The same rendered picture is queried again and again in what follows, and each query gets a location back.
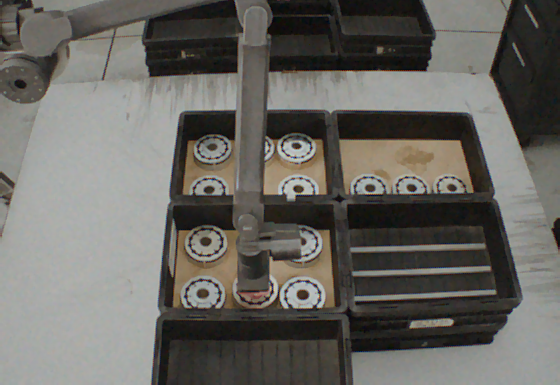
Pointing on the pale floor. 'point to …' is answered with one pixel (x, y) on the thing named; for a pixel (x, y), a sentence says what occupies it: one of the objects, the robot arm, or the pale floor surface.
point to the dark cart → (531, 54)
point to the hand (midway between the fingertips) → (255, 286)
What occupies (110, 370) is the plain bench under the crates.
